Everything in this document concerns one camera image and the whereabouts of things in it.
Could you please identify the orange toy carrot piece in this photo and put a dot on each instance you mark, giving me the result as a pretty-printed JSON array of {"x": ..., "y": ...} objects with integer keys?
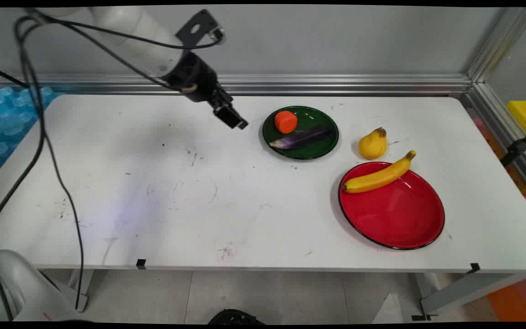
[{"x": 286, "y": 121}]

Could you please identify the aluminium frame post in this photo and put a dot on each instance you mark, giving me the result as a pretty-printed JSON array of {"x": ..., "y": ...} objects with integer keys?
[{"x": 502, "y": 82}]

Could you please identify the white table leg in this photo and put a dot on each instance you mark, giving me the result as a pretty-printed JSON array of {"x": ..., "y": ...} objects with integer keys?
[
  {"x": 78, "y": 288},
  {"x": 466, "y": 290}
]

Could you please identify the yellow toy pear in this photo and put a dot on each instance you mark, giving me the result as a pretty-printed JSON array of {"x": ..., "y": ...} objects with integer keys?
[{"x": 373, "y": 144}]

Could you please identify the blue bubble wrap sheet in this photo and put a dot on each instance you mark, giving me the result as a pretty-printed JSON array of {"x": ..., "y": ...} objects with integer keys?
[{"x": 7, "y": 123}]

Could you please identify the green round plate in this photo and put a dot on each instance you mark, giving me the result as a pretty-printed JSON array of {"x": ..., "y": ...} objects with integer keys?
[{"x": 301, "y": 132}]

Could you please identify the aluminium frame rail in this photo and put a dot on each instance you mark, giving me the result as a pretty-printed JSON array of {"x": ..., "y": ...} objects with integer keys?
[{"x": 336, "y": 84}]

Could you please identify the red round plate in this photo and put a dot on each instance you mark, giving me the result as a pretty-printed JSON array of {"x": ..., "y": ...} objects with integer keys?
[{"x": 393, "y": 208}]

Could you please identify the black round object on floor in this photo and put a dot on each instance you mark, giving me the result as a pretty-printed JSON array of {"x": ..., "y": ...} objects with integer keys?
[{"x": 235, "y": 317}]

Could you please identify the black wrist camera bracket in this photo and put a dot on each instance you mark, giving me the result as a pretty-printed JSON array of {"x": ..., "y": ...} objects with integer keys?
[{"x": 200, "y": 28}]

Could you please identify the purple toy eggplant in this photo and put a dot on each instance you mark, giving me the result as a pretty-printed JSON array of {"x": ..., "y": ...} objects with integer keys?
[{"x": 302, "y": 137}]

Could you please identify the yellow toy banana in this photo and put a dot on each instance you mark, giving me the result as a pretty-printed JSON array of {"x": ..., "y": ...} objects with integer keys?
[{"x": 378, "y": 177}]

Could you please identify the black tripod leg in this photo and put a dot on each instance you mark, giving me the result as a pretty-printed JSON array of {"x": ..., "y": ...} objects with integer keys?
[{"x": 521, "y": 145}]

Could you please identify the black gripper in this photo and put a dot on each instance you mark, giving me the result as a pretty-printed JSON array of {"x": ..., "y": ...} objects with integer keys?
[{"x": 197, "y": 75}]

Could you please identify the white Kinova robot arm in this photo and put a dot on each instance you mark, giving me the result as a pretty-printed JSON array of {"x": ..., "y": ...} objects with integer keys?
[{"x": 130, "y": 32}]

